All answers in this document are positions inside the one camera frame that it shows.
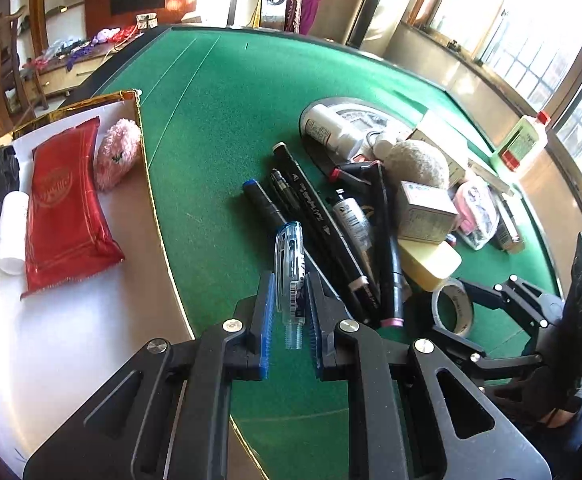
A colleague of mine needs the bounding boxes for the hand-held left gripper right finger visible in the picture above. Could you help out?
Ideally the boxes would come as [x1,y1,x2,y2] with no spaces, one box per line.
[305,271,552,480]

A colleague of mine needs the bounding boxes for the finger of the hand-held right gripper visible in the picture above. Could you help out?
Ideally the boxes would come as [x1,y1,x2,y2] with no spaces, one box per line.
[458,275,567,342]
[431,326,548,392]

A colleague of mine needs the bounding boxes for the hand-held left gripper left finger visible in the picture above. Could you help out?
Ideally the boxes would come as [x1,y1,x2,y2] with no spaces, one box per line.
[23,271,277,480]

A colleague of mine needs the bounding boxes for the clear blue pen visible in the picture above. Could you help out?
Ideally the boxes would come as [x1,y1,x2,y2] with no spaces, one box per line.
[274,221,306,351]

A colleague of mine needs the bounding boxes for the yellow plastic case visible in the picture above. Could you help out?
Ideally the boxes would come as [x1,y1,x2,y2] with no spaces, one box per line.
[400,237,463,292]

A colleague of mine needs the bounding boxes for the pink white bagged item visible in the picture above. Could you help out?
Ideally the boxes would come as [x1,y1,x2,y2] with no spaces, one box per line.
[451,180,499,251]

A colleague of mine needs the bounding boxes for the small white printed box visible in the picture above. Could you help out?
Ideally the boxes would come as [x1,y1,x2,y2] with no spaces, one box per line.
[395,181,459,245]

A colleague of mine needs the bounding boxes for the black gel pen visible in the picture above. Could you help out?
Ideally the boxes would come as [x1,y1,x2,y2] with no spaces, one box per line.
[270,169,307,221]

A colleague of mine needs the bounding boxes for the beige fuzzy ball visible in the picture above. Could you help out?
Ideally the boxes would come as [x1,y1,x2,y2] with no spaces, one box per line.
[382,140,451,190]

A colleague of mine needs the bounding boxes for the gold-edged white box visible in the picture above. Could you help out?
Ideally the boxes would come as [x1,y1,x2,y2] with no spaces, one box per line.
[0,89,272,480]

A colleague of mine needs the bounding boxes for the white cardboard box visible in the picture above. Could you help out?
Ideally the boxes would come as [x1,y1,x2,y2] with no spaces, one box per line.
[406,110,472,181]

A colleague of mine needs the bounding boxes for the large white labelled bottle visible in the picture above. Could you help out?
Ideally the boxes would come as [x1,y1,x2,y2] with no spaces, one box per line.
[303,107,367,160]

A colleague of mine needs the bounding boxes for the brown packet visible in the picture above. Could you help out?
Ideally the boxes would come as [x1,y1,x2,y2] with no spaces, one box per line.
[491,192,527,253]

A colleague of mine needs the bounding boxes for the black marker with white label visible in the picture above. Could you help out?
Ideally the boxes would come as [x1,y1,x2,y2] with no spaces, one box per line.
[332,189,376,266]

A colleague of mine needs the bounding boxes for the black marker with blue cap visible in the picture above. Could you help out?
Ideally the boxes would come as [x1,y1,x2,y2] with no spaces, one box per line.
[242,178,297,233]

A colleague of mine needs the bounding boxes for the white bottle with red cap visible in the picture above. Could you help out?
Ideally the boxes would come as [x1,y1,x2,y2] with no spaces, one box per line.
[496,111,552,176]

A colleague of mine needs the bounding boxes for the tiny white bottle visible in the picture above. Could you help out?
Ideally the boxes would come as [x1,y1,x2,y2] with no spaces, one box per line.
[368,130,409,158]

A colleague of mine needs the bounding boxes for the pink fuzzy pompom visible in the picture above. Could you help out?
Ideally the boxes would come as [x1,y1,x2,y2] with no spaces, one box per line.
[95,118,142,192]

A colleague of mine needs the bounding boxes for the red foil packet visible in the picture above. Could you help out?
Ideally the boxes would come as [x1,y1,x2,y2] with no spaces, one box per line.
[20,116,126,301]

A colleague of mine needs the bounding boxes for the wood-framed barred window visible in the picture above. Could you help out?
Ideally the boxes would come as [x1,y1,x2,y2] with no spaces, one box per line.
[406,0,582,186]

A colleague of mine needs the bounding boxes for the black ribbed round object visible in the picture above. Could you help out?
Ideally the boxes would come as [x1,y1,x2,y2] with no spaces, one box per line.
[0,145,22,220]

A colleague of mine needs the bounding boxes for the floor-standing air conditioner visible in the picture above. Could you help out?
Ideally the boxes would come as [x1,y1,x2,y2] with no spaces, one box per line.
[328,0,397,51]

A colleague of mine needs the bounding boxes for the low wooden cabinet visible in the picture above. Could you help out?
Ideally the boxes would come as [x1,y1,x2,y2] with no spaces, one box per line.
[21,35,142,106]

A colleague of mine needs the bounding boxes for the colourful clutter pile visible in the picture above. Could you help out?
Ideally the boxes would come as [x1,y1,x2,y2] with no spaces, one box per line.
[26,25,142,68]

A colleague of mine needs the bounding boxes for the wooden wall unit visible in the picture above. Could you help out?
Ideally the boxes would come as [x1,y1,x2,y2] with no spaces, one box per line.
[6,0,212,61]

